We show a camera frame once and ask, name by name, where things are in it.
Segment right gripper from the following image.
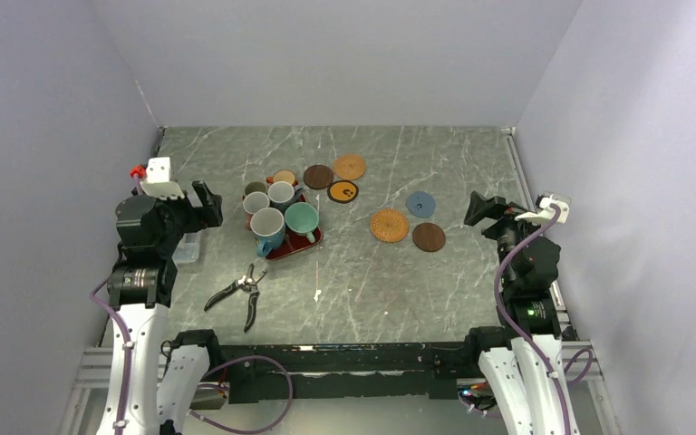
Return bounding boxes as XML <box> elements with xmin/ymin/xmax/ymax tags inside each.
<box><xmin>464</xmin><ymin>190</ymin><xmax>547</xmax><ymax>288</ymax></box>

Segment dark wood coaster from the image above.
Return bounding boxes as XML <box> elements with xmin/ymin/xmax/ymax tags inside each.
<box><xmin>412</xmin><ymin>222</ymin><xmax>446</xmax><ymax>252</ymax></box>
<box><xmin>303</xmin><ymin>164</ymin><xmax>334</xmax><ymax>190</ymax></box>

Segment blue rubber coaster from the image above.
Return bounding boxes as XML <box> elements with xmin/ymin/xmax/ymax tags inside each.
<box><xmin>406</xmin><ymin>191</ymin><xmax>436</xmax><ymax>218</ymax></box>

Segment woven rattan coaster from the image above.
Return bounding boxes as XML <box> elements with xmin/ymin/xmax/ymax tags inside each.
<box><xmin>333</xmin><ymin>154</ymin><xmax>367</xmax><ymax>180</ymax></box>
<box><xmin>370</xmin><ymin>208</ymin><xmax>410</xmax><ymax>243</ymax></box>

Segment orange black rubber coaster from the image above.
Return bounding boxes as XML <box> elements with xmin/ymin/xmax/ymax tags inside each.
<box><xmin>327</xmin><ymin>179</ymin><xmax>359</xmax><ymax>204</ymax></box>

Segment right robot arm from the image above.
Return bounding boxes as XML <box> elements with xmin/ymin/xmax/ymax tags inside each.
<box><xmin>462</xmin><ymin>192</ymin><xmax>579</xmax><ymax>434</ymax></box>

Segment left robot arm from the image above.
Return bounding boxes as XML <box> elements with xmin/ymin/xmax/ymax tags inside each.
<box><xmin>98</xmin><ymin>181</ymin><xmax>225</xmax><ymax>434</ymax></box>

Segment grey olive cup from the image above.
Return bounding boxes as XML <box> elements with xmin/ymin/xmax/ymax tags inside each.
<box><xmin>243</xmin><ymin>181</ymin><xmax>268</xmax><ymax>198</ymax></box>

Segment orange red cup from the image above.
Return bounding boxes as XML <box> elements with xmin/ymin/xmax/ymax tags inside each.
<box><xmin>266</xmin><ymin>169</ymin><xmax>298</xmax><ymax>186</ymax></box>

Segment teal green cup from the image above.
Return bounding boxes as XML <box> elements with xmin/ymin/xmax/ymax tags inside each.
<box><xmin>285</xmin><ymin>202</ymin><xmax>319</xmax><ymax>243</ymax></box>

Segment clear plastic screw box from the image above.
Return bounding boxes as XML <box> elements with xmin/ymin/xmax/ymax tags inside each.
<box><xmin>172</xmin><ymin>232</ymin><xmax>201</xmax><ymax>266</ymax></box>

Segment dark blue white mug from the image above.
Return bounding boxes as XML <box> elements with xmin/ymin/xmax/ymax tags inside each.
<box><xmin>267</xmin><ymin>181</ymin><xmax>302</xmax><ymax>213</ymax></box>

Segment red tray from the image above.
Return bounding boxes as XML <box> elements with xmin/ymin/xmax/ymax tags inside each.
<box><xmin>250</xmin><ymin>199</ymin><xmax>322</xmax><ymax>261</ymax></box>

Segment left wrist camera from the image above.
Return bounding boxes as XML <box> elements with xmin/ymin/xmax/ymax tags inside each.
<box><xmin>130</xmin><ymin>157</ymin><xmax>186</xmax><ymax>200</ymax></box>

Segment black handled pliers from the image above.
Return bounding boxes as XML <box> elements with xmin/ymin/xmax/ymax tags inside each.
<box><xmin>203</xmin><ymin>264</ymin><xmax>267</xmax><ymax>334</ymax></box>

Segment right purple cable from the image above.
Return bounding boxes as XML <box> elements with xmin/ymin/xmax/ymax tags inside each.
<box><xmin>459</xmin><ymin>204</ymin><xmax>595</xmax><ymax>435</ymax></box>

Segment purple cable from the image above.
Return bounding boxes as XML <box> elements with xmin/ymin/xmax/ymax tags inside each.
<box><xmin>459</xmin><ymin>204</ymin><xmax>595</xmax><ymax>435</ymax></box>
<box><xmin>88</xmin><ymin>276</ymin><xmax>295</xmax><ymax>435</ymax></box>

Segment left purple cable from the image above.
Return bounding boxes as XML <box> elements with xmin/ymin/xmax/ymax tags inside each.
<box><xmin>88</xmin><ymin>276</ymin><xmax>295</xmax><ymax>435</ymax></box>

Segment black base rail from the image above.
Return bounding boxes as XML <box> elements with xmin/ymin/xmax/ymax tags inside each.
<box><xmin>161</xmin><ymin>328</ymin><xmax>577</xmax><ymax>405</ymax></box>

